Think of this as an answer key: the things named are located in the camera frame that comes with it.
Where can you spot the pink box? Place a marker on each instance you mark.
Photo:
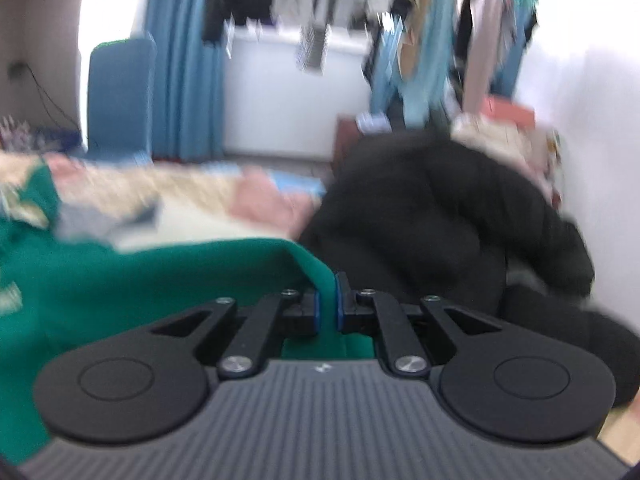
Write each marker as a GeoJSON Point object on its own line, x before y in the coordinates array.
{"type": "Point", "coordinates": [507, 110]}

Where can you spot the grey wardrobe cabinet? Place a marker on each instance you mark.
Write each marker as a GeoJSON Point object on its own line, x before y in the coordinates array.
{"type": "Point", "coordinates": [40, 35]}

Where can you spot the green hoodie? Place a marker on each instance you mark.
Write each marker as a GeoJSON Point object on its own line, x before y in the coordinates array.
{"type": "Point", "coordinates": [125, 300]}

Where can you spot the black puffer jacket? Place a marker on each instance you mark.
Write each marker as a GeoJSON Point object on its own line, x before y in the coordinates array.
{"type": "Point", "coordinates": [425, 220]}

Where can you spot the group of small bottles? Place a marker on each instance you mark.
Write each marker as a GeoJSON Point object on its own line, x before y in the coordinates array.
{"type": "Point", "coordinates": [12, 130]}

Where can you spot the patchwork quilt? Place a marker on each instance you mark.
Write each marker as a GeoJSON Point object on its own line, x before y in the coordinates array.
{"type": "Point", "coordinates": [200, 185]}

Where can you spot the red-brown box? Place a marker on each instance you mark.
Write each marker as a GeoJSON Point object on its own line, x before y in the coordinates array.
{"type": "Point", "coordinates": [345, 140]}

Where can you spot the black wall charger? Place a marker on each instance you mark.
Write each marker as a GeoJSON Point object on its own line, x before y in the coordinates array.
{"type": "Point", "coordinates": [17, 71]}

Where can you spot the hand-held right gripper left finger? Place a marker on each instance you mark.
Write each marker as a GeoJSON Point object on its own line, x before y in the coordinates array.
{"type": "Point", "coordinates": [315, 310]}

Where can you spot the beige cloth bundle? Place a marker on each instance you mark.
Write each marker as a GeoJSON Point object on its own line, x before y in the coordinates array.
{"type": "Point", "coordinates": [500, 140]}

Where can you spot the blue padded panel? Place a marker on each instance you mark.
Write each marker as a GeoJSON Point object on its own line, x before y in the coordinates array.
{"type": "Point", "coordinates": [120, 100]}

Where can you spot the cream fleece blanket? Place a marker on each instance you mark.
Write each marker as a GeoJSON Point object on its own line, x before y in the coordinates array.
{"type": "Point", "coordinates": [210, 225]}

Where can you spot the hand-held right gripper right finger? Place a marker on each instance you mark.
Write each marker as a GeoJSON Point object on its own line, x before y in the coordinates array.
{"type": "Point", "coordinates": [341, 305]}

